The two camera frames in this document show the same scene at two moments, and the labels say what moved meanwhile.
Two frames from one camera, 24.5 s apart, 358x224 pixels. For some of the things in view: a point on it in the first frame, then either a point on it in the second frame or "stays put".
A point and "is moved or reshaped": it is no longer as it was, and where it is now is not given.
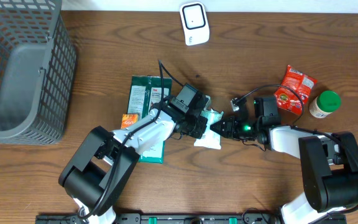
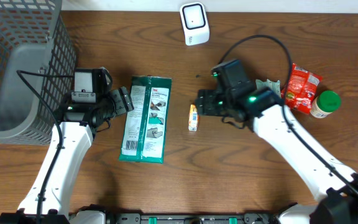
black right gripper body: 242,129 -> 217,103
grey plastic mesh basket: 28,60 stays put
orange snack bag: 294,90 is moved or reshaped
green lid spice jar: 324,104 stays put
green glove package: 144,91 stays put
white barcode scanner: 195,22 stays put
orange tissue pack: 128,119 is moved or reshaped
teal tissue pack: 210,139 -> 274,85
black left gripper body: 200,126 -> 122,103
